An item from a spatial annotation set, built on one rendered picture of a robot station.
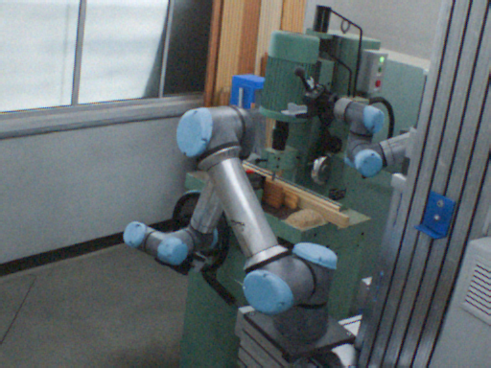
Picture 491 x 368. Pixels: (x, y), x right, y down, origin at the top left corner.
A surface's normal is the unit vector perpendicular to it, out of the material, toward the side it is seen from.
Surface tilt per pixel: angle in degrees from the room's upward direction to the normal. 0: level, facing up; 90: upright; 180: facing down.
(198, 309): 90
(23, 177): 90
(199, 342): 90
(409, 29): 90
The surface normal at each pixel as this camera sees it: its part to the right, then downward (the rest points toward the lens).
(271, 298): -0.61, 0.26
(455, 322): -0.83, 0.07
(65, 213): 0.74, 0.31
